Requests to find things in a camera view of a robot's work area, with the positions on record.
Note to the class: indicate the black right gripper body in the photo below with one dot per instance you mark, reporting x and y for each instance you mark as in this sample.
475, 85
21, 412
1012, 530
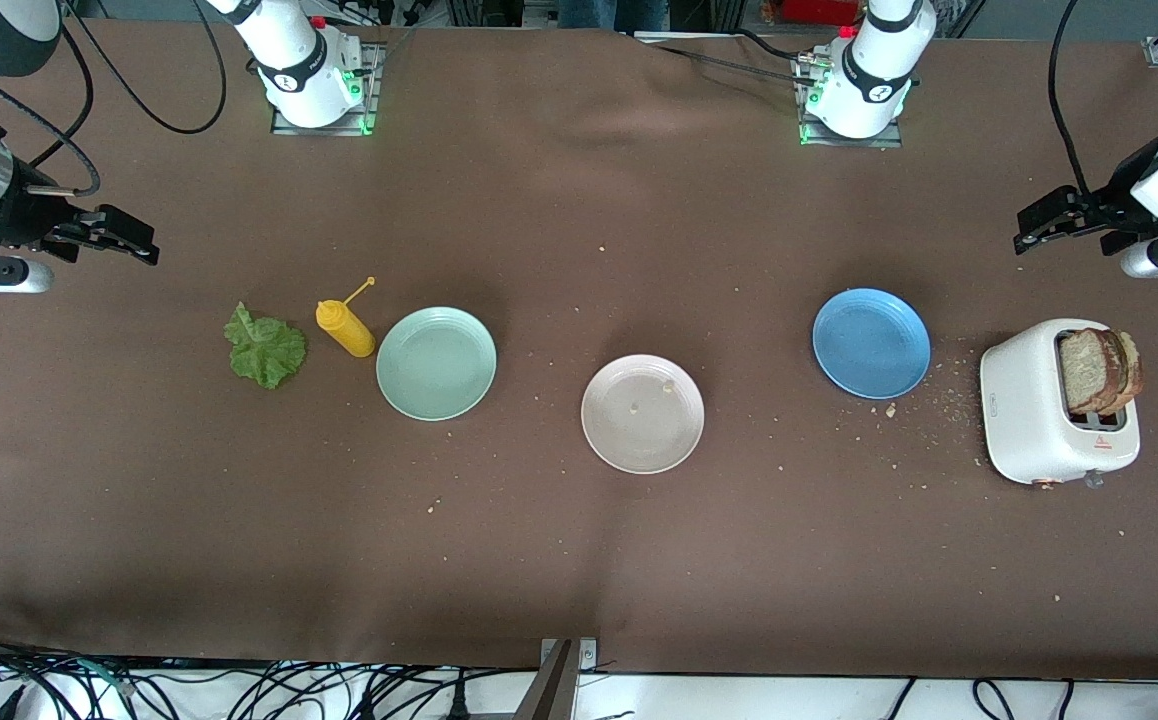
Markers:
27, 213

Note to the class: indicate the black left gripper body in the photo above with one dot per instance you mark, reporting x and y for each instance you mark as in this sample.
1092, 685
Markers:
1116, 201

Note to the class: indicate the brown bread slice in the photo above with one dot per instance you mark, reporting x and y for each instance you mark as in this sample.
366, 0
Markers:
1136, 370
1084, 370

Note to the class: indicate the green lettuce leaf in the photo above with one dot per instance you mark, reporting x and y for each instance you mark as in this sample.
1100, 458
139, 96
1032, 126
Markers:
264, 355

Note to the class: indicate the yellow squeeze bottle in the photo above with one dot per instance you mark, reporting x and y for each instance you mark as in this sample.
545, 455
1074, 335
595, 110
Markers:
347, 332

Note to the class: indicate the beige plate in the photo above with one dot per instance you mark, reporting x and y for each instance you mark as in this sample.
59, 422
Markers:
642, 420

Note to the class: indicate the blue plate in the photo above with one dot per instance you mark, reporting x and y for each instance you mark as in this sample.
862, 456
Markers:
871, 343

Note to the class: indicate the mint green plate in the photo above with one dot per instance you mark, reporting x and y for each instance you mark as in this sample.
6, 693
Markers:
436, 363

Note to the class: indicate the white two-slot toaster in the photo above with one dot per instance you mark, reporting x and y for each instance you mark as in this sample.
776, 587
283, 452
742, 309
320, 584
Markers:
1024, 410

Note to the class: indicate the red box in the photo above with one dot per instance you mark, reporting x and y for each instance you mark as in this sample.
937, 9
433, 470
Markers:
819, 10

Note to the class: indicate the brown table cloth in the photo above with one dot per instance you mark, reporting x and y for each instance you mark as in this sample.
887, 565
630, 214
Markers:
579, 560

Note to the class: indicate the metal table bracket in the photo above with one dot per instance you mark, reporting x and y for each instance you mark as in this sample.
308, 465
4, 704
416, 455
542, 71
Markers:
554, 690

